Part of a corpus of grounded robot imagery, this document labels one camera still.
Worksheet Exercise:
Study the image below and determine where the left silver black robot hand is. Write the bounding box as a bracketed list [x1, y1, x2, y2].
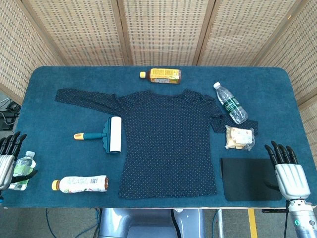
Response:
[0, 131, 38, 191]

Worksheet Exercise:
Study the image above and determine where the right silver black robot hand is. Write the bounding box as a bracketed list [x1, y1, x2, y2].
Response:
[264, 140, 312, 200]

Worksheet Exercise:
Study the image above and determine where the teal lint roller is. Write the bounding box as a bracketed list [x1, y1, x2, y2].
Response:
[73, 116, 122, 155]

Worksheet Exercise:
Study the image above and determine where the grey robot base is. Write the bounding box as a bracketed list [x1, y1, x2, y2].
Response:
[99, 208, 206, 238]

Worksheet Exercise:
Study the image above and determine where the dark blue polka dot shirt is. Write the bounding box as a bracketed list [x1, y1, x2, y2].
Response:
[54, 88, 259, 200]

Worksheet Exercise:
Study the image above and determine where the small light-green label water bottle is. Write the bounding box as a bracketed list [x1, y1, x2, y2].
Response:
[8, 150, 37, 191]

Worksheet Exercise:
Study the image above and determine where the yellow floor tape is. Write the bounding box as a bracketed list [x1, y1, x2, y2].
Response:
[247, 209, 259, 238]

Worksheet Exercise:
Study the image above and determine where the clear bag of snacks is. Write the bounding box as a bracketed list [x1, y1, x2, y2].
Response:
[224, 125, 256, 151]

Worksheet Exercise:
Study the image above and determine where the teal blue table cloth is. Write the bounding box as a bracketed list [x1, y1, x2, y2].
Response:
[1, 65, 317, 209]

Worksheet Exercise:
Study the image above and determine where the white snack package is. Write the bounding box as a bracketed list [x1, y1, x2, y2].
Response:
[51, 175, 109, 194]

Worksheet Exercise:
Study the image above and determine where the metal table leg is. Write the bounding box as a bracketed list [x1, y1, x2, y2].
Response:
[213, 209, 224, 238]

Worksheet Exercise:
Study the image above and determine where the green label clear water bottle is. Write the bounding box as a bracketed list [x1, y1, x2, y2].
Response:
[213, 82, 249, 125]

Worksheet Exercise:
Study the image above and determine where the yellow label tea bottle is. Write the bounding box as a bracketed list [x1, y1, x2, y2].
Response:
[139, 68, 182, 85]

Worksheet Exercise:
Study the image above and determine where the woven bamboo folding screen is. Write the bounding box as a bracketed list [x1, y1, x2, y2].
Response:
[0, 0, 317, 139]

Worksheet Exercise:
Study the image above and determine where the black cable bundle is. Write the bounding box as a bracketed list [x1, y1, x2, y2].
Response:
[0, 96, 22, 131]

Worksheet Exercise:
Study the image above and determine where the blue floor cable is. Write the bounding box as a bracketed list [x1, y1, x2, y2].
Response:
[45, 208, 102, 238]

